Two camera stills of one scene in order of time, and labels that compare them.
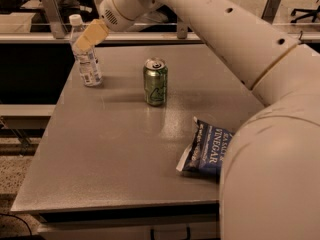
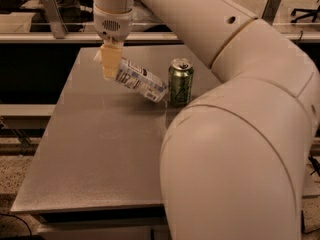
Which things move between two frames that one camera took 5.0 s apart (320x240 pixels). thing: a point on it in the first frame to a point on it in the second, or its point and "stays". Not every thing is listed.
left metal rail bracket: x=54 y=14 stays
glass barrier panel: x=49 y=7 stays
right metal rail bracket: x=271 y=7 stays
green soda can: x=155 y=80 to x=181 y=81
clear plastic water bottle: x=88 y=66 to x=141 y=80
